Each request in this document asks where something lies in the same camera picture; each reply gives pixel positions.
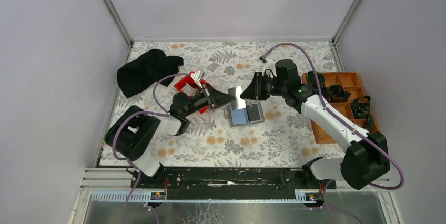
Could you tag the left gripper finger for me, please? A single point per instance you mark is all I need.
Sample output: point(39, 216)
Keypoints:
point(222, 101)
point(217, 95)

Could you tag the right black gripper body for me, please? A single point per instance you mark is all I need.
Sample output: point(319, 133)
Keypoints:
point(273, 87)

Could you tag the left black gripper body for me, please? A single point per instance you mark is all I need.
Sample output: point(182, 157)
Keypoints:
point(209, 100)

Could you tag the dark credit card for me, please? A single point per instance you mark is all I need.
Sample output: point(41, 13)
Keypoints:
point(238, 103)
point(253, 113)

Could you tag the grey card holder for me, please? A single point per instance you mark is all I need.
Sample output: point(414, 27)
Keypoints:
point(240, 118)

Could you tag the red plastic bin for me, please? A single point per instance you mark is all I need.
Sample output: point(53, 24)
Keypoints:
point(181, 83)

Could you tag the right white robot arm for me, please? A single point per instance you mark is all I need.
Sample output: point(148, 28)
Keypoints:
point(364, 158)

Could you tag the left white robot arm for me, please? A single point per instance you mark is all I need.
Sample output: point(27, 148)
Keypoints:
point(132, 133)

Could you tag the cards in red bin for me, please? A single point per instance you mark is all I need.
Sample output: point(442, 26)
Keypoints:
point(189, 90)

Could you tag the rolled dark tie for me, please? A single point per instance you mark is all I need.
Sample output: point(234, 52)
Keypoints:
point(311, 79)
point(338, 94)

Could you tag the floral table mat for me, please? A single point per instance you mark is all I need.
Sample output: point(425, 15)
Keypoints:
point(284, 139)

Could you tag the wooden compartment tray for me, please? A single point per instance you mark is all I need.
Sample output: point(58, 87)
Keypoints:
point(348, 111)

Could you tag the black cloth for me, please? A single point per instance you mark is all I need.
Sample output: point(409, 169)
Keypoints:
point(152, 66)

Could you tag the unrolled dark tie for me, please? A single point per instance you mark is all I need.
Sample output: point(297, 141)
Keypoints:
point(361, 109)

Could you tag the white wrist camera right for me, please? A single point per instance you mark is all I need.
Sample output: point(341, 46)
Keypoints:
point(269, 63)

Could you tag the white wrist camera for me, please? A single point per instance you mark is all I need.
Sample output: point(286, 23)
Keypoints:
point(269, 63)
point(197, 77)

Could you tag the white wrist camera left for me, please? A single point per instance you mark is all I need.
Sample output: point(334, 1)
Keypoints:
point(197, 77)

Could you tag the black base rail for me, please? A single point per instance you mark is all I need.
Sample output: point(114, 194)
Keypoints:
point(223, 183)

